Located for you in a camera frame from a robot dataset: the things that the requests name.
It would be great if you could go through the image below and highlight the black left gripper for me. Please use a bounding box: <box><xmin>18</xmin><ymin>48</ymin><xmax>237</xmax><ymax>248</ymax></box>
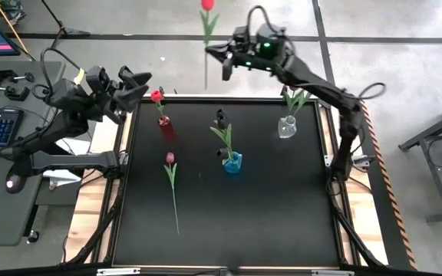
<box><xmin>104</xmin><ymin>65</ymin><xmax>153</xmax><ymax>124</ymax></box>

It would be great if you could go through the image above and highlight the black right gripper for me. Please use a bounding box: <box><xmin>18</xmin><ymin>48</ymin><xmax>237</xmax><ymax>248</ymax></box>
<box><xmin>204</xmin><ymin>25</ymin><xmax>290</xmax><ymax>82</ymax></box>

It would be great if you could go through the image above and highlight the red artificial tulip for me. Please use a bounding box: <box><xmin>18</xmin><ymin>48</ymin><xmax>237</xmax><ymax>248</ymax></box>
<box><xmin>199</xmin><ymin>0</ymin><xmax>221</xmax><ymax>92</ymax></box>
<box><xmin>150</xmin><ymin>89</ymin><xmax>167</xmax><ymax>123</ymax></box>

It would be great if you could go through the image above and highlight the red glass vase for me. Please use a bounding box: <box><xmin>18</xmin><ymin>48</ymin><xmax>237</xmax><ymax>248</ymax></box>
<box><xmin>157</xmin><ymin>116</ymin><xmax>178</xmax><ymax>145</ymax></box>

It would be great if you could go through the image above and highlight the clear cut glass vase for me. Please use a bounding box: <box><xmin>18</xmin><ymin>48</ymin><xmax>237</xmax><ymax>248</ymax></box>
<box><xmin>277</xmin><ymin>115</ymin><xmax>298</xmax><ymax>140</ymax></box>

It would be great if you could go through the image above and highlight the blue cut glass vase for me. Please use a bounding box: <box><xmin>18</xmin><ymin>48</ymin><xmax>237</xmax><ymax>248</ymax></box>
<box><xmin>222</xmin><ymin>151</ymin><xmax>244</xmax><ymax>176</ymax></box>

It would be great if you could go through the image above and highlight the yellow tape tag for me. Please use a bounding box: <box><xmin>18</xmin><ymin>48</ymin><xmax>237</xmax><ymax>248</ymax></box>
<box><xmin>73</xmin><ymin>67</ymin><xmax>87</xmax><ymax>86</ymax></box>

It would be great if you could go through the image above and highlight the black tripod stand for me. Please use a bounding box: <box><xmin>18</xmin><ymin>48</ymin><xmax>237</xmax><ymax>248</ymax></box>
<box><xmin>39</xmin><ymin>0</ymin><xmax>91</xmax><ymax>51</ymax></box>

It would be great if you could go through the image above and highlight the black c-clamp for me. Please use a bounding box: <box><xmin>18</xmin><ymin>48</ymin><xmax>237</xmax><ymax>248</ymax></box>
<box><xmin>0</xmin><ymin>81</ymin><xmax>31</xmax><ymax>103</ymax></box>
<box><xmin>0</xmin><ymin>67</ymin><xmax>36</xmax><ymax>85</ymax></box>

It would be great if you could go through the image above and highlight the folded white paper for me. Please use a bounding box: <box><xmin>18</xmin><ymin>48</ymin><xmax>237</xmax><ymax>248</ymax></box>
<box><xmin>42</xmin><ymin>170</ymin><xmax>83</xmax><ymax>192</ymax></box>

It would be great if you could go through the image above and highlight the yellow pole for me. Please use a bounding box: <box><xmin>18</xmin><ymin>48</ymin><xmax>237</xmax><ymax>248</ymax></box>
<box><xmin>0</xmin><ymin>0</ymin><xmax>37</xmax><ymax>62</ymax></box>

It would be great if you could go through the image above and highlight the light wooden base board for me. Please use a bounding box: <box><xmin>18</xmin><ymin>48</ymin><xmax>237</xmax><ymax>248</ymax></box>
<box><xmin>65</xmin><ymin>95</ymin><xmax>389</xmax><ymax>266</ymax></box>

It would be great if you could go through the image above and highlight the camouflage fabric item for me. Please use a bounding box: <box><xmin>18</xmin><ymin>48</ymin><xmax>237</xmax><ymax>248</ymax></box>
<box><xmin>0</xmin><ymin>0</ymin><xmax>27</xmax><ymax>25</ymax></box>

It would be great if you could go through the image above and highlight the black computer mouse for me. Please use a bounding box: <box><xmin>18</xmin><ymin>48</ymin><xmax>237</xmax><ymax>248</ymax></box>
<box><xmin>5</xmin><ymin>172</ymin><xmax>26</xmax><ymax>195</ymax></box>

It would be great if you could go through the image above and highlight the black orange hazard striped board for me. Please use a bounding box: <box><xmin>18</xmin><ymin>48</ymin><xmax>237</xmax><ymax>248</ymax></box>
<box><xmin>350</xmin><ymin>98</ymin><xmax>418</xmax><ymax>271</ymax></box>

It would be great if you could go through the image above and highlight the grey metal side table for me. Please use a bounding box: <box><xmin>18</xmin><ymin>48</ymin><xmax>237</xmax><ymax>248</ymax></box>
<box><xmin>398</xmin><ymin>97</ymin><xmax>442</xmax><ymax>224</ymax></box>

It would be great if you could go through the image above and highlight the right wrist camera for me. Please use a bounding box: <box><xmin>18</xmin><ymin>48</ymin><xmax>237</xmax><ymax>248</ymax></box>
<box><xmin>232</xmin><ymin>25</ymin><xmax>252</xmax><ymax>44</ymax></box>

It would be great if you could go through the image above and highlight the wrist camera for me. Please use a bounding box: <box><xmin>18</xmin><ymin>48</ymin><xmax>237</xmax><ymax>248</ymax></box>
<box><xmin>232</xmin><ymin>25</ymin><xmax>252</xmax><ymax>44</ymax></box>
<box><xmin>85</xmin><ymin>65</ymin><xmax>111</xmax><ymax>93</ymax></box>

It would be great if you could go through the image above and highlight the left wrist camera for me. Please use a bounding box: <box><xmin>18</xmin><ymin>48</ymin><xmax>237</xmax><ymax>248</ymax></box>
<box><xmin>85</xmin><ymin>65</ymin><xmax>111</xmax><ymax>93</ymax></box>

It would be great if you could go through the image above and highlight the black table frame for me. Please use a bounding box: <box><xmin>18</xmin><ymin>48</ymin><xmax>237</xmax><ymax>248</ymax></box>
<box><xmin>61</xmin><ymin>94</ymin><xmax>389</xmax><ymax>276</ymax></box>

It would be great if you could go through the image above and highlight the small silver mounting bracket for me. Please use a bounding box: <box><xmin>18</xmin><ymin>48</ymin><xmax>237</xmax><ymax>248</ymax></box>
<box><xmin>353</xmin><ymin>154</ymin><xmax>378</xmax><ymax>169</ymax></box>

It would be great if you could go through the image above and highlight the silver metal bracket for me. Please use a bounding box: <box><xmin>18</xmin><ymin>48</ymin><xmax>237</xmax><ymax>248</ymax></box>
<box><xmin>96</xmin><ymin>268</ymin><xmax>141</xmax><ymax>276</ymax></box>
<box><xmin>311</xmin><ymin>269</ymin><xmax>355</xmax><ymax>276</ymax></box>

